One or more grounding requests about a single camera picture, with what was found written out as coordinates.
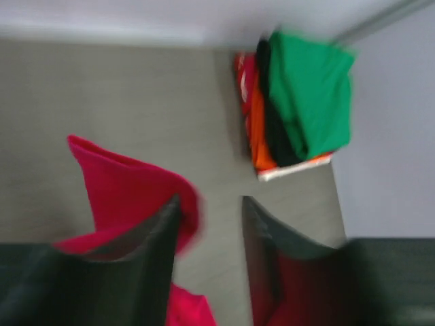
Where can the white folded t-shirt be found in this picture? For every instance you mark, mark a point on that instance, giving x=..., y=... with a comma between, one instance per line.
x=267, y=175

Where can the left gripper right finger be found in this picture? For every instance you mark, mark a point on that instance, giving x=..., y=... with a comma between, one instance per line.
x=294, y=280

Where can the black folded t-shirt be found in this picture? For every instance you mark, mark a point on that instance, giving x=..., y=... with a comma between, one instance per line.
x=276, y=137

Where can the red folded t-shirt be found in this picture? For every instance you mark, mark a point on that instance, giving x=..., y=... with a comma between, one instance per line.
x=245, y=68

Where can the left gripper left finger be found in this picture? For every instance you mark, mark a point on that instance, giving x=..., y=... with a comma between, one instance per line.
x=124, y=282

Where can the right aluminium corner post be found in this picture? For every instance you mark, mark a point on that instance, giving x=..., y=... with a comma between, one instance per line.
x=381, y=20

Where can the crimson red t-shirt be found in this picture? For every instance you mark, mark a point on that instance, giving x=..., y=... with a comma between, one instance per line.
x=123, y=192

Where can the orange folded t-shirt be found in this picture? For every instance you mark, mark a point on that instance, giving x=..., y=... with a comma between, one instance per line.
x=260, y=154

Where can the green folded t-shirt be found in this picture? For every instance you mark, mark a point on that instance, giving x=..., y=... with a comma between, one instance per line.
x=310, y=85

